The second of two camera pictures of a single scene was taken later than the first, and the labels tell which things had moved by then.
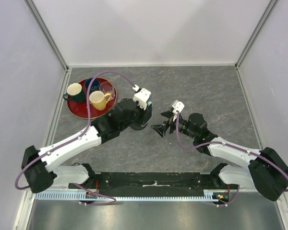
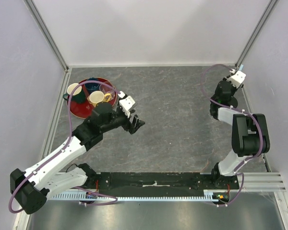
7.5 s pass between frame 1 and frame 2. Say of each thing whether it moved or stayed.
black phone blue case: moved
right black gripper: moved
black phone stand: moved
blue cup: stayed
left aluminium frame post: stayed
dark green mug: stayed
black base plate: stayed
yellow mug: stayed
